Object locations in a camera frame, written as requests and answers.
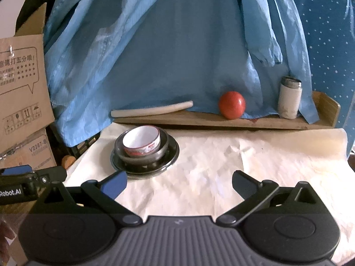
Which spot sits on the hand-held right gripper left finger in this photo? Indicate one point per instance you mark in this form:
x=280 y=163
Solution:
x=116 y=184

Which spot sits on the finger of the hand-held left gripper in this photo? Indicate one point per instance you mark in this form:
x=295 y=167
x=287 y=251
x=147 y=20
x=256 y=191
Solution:
x=19 y=169
x=51 y=174

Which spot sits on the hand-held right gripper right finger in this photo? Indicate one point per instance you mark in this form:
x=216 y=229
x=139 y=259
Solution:
x=244 y=184

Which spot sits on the white red-rimmed ceramic bowl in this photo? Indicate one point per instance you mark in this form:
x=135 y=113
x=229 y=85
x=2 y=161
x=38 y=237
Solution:
x=140 y=141

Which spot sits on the deep steel bowl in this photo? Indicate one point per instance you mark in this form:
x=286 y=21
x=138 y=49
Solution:
x=164 y=147

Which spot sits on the shallow steel plate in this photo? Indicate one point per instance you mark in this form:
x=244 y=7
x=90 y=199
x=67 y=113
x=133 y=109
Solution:
x=172 y=155

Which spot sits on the person's left hand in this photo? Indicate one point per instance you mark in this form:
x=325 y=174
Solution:
x=5 y=230

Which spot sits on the small wooden object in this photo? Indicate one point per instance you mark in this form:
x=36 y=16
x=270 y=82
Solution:
x=68 y=161

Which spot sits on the printed white cardboard box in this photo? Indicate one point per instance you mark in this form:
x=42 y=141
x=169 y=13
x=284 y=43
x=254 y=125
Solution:
x=33 y=152

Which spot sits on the cream table cloth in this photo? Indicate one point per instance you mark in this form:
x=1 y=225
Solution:
x=222 y=158

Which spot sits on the black plastic crate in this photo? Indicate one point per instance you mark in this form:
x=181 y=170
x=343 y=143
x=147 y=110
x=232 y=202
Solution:
x=80 y=147

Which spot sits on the wooden shelf board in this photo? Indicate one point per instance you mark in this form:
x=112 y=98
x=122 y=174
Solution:
x=249 y=122

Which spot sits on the red tomato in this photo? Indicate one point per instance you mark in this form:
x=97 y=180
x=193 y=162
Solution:
x=232 y=105

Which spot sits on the brown cardboard box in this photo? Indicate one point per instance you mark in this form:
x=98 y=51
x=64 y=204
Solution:
x=22 y=88

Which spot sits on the white rolling pin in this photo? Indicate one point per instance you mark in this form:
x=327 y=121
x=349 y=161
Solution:
x=152 y=110

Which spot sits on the white insulated flask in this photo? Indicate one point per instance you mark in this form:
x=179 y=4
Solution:
x=289 y=97

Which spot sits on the light blue hanging shirt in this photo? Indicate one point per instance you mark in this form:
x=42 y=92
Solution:
x=166 y=47

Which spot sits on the blue polka dot cloth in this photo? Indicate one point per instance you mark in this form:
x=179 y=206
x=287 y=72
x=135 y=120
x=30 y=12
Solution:
x=330 y=47

